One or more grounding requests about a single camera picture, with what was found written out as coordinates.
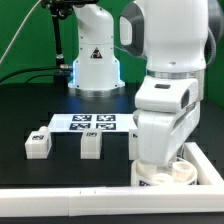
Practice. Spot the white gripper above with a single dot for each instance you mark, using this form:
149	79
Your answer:
163	127

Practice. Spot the white round stool seat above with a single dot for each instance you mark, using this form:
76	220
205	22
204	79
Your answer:
177	172

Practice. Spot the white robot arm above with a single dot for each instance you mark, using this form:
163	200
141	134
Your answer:
171	35

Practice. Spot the white marker sheet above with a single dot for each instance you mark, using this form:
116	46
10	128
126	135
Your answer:
78	122

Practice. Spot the white L-shaped fence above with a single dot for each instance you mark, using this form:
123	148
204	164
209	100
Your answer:
206	196

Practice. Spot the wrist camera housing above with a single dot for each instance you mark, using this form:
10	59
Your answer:
166	95

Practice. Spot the black camera stand pole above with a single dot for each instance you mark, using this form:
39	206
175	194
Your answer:
60	10

